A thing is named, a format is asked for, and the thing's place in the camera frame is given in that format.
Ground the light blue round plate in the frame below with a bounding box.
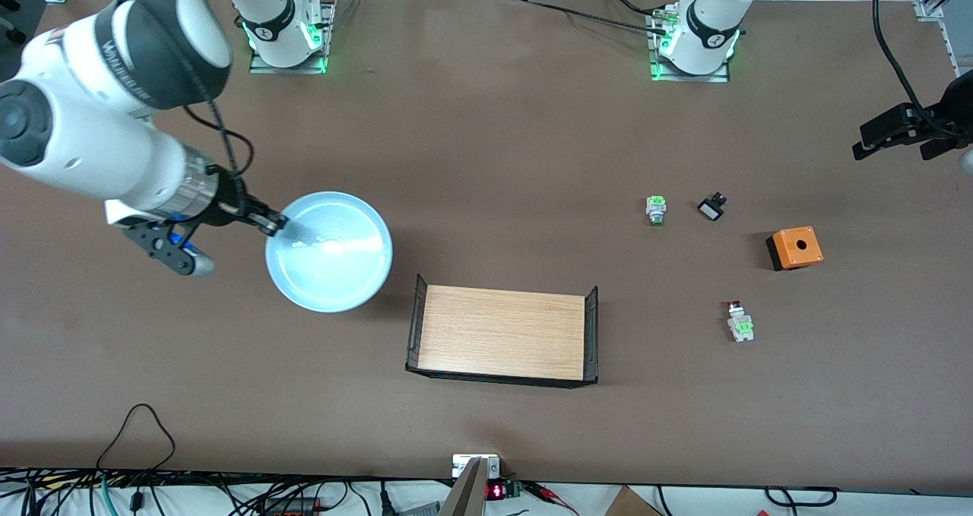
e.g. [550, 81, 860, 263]
[265, 191, 395, 314]

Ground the red push button switch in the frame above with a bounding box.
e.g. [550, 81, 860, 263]
[726, 300, 756, 343]

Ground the orange and black device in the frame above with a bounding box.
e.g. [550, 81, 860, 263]
[262, 497, 324, 516]

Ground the red alligator clip lead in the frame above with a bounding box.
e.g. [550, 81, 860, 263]
[525, 482, 578, 516]

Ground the brown cardboard piece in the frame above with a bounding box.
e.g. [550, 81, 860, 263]
[604, 486, 662, 516]

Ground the white table edge rail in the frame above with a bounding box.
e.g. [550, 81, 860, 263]
[941, 21, 960, 76]

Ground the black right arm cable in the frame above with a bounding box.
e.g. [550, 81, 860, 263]
[182, 45, 255, 198]

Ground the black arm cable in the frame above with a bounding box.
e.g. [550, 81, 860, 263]
[182, 45, 255, 198]
[871, 0, 932, 118]

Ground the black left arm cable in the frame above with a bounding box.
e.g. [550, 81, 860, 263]
[871, 0, 932, 118]

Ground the orange button enclosure box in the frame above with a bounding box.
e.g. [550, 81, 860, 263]
[765, 226, 825, 272]

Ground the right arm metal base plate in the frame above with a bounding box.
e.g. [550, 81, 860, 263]
[249, 1, 335, 74]

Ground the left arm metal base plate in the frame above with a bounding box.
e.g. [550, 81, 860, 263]
[648, 7, 732, 84]

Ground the wooden shelf with wire sides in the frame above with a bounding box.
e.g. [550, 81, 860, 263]
[405, 274, 599, 389]

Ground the curved black cable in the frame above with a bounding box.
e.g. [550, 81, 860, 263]
[601, 0, 670, 17]

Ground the long black table cable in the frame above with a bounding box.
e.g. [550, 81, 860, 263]
[525, 0, 670, 32]

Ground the looped black cable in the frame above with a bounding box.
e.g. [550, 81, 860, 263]
[95, 404, 177, 511]

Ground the silver bracket plate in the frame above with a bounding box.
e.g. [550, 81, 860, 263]
[452, 454, 501, 479]

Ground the grey camera mount bar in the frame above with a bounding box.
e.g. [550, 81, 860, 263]
[439, 457, 488, 516]

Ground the coiled black cable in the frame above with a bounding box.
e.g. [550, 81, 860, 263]
[764, 486, 838, 506]

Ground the tangled black cable bundle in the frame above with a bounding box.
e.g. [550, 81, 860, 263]
[0, 467, 381, 516]

